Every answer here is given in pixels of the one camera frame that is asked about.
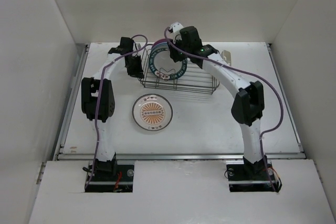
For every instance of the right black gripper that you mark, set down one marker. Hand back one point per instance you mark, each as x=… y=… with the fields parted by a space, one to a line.
x=174 y=55

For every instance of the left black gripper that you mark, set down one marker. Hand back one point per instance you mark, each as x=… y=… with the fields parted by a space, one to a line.
x=138 y=72

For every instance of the white flower pattern plate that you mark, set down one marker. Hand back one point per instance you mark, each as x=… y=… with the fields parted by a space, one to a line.
x=154 y=53

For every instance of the green rim lettered plate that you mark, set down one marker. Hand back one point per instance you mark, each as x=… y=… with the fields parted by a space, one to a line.
x=165 y=68

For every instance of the wire dish rack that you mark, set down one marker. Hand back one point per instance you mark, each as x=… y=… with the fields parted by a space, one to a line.
x=194 y=80

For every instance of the orange sunburst plate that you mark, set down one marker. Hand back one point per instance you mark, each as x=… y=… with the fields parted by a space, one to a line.
x=152 y=112

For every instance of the pink plate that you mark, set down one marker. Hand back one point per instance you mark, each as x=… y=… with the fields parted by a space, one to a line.
x=160 y=42

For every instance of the blue plate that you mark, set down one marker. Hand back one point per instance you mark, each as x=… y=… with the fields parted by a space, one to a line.
x=159 y=47

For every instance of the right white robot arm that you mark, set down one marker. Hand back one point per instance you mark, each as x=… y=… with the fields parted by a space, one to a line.
x=248 y=104

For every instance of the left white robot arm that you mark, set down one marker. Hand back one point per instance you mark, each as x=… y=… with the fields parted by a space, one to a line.
x=98 y=102

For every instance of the beige cutlery holder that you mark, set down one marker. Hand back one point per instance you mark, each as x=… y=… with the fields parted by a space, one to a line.
x=226 y=56

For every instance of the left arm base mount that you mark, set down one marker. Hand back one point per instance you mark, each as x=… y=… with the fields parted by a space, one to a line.
x=109 y=177

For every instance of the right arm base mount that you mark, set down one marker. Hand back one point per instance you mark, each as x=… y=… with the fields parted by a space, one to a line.
x=244 y=176

